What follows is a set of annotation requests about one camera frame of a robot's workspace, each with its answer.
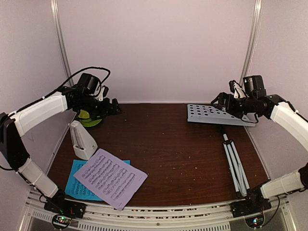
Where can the blue sheet music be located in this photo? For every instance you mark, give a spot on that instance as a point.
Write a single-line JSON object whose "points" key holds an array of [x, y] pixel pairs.
{"points": [[76, 189]]}

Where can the green saucer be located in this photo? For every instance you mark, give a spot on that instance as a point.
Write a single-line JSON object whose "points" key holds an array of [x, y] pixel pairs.
{"points": [[89, 122]]}

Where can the left aluminium corner post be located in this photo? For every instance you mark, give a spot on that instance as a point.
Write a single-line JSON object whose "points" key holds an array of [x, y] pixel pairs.
{"points": [[59, 33]]}

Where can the right aluminium corner post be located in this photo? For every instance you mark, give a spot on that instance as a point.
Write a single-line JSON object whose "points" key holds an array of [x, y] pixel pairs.
{"points": [[254, 31]]}

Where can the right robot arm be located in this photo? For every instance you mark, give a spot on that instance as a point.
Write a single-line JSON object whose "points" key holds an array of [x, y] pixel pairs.
{"points": [[251, 97]]}

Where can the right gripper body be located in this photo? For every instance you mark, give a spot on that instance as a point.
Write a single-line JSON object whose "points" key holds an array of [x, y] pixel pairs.
{"points": [[237, 109]]}

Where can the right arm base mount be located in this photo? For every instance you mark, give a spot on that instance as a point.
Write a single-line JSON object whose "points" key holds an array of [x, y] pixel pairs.
{"points": [[251, 204]]}

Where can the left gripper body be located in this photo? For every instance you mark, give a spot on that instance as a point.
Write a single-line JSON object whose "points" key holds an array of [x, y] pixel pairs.
{"points": [[96, 109]]}

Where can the white metronome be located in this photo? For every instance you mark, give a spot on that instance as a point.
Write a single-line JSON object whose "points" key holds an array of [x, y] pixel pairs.
{"points": [[84, 144]]}

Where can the aluminium corner post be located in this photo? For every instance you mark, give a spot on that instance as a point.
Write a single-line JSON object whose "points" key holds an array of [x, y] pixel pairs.
{"points": [[59, 33], [254, 31]]}

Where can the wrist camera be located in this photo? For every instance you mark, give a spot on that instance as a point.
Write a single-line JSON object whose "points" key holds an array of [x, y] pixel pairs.
{"points": [[102, 94], [237, 90]]}

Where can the white music stand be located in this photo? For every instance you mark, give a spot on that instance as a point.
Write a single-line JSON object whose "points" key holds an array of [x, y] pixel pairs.
{"points": [[208, 114]]}

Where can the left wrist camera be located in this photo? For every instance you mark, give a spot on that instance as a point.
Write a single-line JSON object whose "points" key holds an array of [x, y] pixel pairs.
{"points": [[102, 94]]}

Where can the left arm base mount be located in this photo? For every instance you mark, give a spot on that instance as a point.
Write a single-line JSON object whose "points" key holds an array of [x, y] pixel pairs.
{"points": [[64, 210]]}

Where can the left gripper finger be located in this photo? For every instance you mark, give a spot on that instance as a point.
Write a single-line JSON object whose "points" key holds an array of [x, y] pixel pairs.
{"points": [[114, 103], [115, 111]]}

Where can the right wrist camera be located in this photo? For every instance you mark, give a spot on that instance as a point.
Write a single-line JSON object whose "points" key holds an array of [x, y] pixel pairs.
{"points": [[237, 90]]}

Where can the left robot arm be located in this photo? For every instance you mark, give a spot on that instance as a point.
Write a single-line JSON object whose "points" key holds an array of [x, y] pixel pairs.
{"points": [[14, 126]]}

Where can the purple sheet music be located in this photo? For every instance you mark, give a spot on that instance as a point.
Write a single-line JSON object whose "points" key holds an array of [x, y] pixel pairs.
{"points": [[110, 178]]}

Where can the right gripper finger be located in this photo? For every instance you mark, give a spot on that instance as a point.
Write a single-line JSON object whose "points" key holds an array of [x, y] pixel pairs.
{"points": [[220, 98], [219, 106]]}

